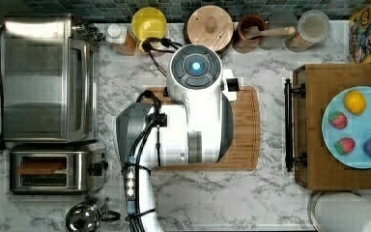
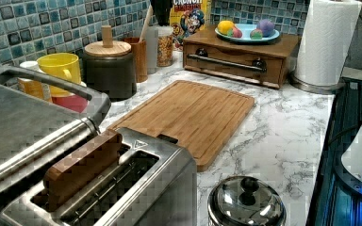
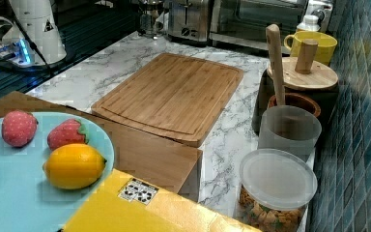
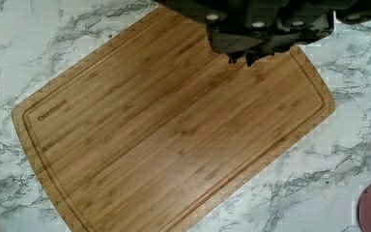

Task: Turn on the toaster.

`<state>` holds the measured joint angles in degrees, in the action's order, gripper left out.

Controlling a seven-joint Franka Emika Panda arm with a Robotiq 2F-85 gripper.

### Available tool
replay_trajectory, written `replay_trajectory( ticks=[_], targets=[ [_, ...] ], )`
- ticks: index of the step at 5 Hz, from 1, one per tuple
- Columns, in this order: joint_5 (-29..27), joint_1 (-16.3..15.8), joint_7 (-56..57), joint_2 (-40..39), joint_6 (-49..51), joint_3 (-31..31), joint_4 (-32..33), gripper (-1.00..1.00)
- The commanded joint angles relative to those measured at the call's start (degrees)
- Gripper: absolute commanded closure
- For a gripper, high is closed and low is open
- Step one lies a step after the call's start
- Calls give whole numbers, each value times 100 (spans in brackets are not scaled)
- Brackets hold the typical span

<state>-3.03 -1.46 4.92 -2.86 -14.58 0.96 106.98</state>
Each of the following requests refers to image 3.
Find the stainless toaster oven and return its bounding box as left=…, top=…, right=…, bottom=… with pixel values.
left=209, top=0, right=309, bottom=52

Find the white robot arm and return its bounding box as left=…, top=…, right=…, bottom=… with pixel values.
left=0, top=0, right=67, bottom=68

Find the light blue plate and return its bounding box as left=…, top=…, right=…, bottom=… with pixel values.
left=0, top=112, right=99, bottom=232

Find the white capped bottle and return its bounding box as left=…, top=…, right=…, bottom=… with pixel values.
left=297, top=14, right=320, bottom=32

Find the wooden spoon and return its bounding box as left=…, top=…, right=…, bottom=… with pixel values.
left=266, top=24, right=285, bottom=105

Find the black pot with wooden lid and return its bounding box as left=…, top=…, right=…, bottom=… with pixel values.
left=252, top=57, right=339, bottom=134

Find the silver toaster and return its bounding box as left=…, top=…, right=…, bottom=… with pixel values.
left=167, top=0, right=211, bottom=43

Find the clear jar with snacks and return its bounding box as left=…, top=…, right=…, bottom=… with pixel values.
left=239, top=149, right=318, bottom=232

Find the pink toy strawberry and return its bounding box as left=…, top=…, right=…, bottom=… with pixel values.
left=1, top=110, right=39, bottom=147

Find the glass french press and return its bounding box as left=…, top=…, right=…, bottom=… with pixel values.
left=138, top=0, right=165, bottom=39

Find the wooden drawer box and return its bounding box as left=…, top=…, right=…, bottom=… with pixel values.
left=0, top=91, right=202, bottom=201

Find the bamboo cutting board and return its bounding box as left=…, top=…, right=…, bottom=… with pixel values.
left=92, top=53, right=243, bottom=148

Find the yellow toy lemon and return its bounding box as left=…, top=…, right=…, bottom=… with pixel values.
left=43, top=144, right=107, bottom=189

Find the yellow cereal box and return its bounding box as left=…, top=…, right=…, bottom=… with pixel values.
left=63, top=170, right=262, bottom=232

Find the yellow mug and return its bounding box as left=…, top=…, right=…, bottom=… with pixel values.
left=283, top=31, right=337, bottom=66

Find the red toy strawberry with leaf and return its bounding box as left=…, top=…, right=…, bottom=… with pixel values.
left=47, top=118, right=89, bottom=151

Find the brown ceramic utensil cup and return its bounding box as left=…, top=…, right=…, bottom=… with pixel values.
left=284, top=93, right=321, bottom=118

